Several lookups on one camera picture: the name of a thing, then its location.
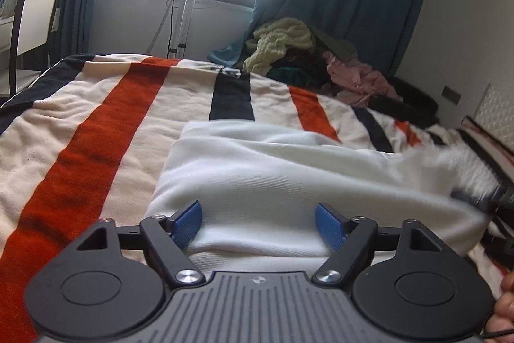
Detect wall switch plate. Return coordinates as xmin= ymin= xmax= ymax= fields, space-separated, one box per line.
xmin=442 ymin=85 xmax=462 ymax=105

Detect person's right hand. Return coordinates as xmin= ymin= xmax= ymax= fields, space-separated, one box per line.
xmin=486 ymin=272 xmax=514 ymax=333

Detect white chair with dark frame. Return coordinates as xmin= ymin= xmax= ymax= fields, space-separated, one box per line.
xmin=1 ymin=0 xmax=56 ymax=99

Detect black garment pile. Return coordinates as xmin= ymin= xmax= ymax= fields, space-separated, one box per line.
xmin=368 ymin=77 xmax=439 ymax=129

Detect metal garment steamer stand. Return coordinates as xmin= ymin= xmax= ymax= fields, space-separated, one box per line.
xmin=145 ymin=0 xmax=196 ymax=59

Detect pink garment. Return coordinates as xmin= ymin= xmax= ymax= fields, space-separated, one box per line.
xmin=323 ymin=51 xmax=403 ymax=107

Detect dark green garment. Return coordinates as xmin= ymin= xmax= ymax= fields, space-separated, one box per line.
xmin=267 ymin=66 xmax=315 ymax=88

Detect white quilted headboard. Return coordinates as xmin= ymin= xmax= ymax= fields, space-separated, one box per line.
xmin=474 ymin=84 xmax=513 ymax=144

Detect white sweatpants with patterned stripe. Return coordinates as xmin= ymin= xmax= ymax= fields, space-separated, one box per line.
xmin=147 ymin=120 xmax=498 ymax=273

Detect yellow-green knitted garment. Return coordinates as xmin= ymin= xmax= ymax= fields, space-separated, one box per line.
xmin=242 ymin=17 xmax=314 ymax=76

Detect striped red black cream blanket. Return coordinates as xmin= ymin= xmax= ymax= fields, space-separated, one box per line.
xmin=1 ymin=54 xmax=513 ymax=342

